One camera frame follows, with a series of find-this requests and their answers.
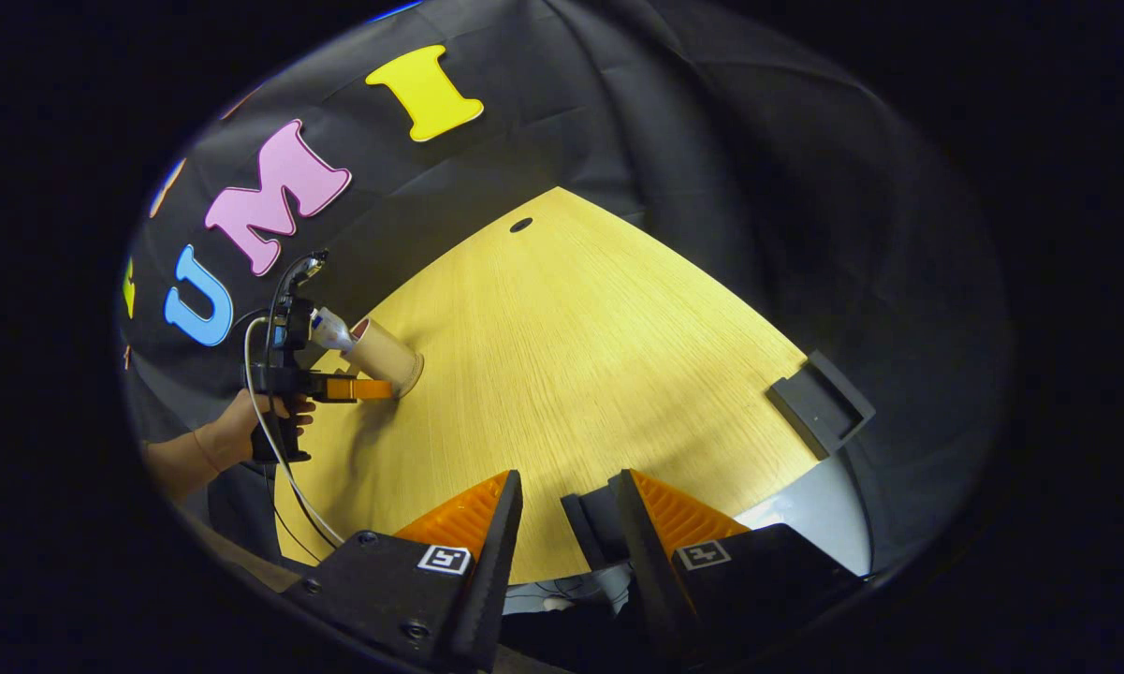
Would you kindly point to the black backdrop cloth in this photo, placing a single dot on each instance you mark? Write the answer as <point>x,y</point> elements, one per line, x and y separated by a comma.
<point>711,187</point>

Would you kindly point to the beige cup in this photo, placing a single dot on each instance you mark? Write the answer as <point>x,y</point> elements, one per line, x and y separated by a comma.
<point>388,356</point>

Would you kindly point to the wooden desktop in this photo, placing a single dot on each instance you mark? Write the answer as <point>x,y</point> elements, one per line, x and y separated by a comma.
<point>571,374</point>

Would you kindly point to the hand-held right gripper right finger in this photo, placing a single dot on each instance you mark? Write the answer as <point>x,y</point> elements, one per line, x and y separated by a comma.
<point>646,571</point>

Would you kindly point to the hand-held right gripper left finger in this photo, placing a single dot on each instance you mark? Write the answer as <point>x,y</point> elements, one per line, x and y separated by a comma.
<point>496,571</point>

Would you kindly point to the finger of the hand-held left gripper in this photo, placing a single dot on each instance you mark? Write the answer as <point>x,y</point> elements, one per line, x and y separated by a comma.
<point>365,388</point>

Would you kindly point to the white toothpaste tube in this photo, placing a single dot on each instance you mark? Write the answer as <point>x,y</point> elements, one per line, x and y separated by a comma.
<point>330,329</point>

